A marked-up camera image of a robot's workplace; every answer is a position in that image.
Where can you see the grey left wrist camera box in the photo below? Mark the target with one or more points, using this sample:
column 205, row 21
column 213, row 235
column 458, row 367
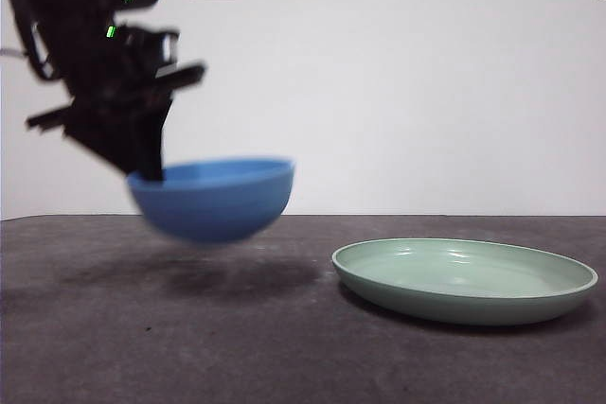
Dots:
column 166, row 47

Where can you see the green plate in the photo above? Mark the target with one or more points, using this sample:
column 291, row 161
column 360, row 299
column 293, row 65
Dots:
column 450, row 300

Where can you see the blue bowl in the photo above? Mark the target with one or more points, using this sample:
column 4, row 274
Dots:
column 213, row 205

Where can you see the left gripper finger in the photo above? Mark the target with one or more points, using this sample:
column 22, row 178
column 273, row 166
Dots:
column 149, row 139
column 109, row 144

